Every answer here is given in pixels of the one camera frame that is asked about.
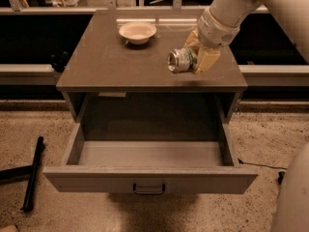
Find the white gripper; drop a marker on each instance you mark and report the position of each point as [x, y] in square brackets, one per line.
[214, 32]

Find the green 7up can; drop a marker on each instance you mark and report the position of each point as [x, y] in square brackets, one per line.
[181, 60]

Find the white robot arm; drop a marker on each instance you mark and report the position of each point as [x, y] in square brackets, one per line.
[292, 209]

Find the grey cabinet with top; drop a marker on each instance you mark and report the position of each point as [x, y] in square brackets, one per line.
[103, 62]

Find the open grey top drawer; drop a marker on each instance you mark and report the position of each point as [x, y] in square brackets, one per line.
[182, 166]

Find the white ceramic bowl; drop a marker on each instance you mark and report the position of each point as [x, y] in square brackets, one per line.
[138, 32]

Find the black stand leg left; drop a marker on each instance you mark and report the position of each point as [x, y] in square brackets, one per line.
[27, 173]

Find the black clamp on rail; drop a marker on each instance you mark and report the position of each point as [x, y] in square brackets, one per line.
[58, 63]

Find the black drawer handle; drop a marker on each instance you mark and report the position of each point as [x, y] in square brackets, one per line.
[139, 190]

